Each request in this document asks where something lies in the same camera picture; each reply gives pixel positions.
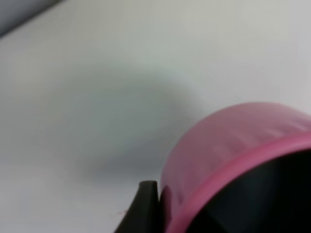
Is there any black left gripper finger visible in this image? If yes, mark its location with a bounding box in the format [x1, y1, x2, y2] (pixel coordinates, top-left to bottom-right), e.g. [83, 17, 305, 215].
[115, 181, 170, 233]

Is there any pink toy saucepan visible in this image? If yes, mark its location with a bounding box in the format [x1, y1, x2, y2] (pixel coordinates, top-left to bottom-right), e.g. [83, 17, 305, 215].
[160, 102, 311, 233]

